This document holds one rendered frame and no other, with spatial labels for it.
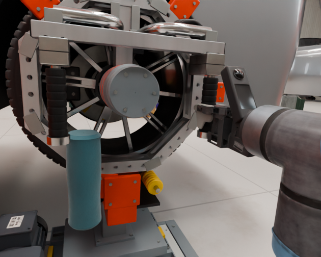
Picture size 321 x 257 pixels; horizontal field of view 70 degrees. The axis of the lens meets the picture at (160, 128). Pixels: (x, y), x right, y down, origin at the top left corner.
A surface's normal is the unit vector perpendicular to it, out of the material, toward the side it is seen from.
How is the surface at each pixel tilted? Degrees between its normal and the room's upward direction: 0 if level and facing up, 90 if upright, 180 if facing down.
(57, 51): 90
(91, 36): 90
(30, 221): 0
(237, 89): 58
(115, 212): 90
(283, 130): 66
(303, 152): 89
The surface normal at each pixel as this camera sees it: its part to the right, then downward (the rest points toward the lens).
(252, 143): -0.92, 0.29
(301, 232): -0.73, 0.12
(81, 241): 0.05, -0.98
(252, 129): -0.92, -0.16
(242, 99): 0.34, -0.34
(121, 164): 0.33, 0.22
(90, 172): 0.62, 0.19
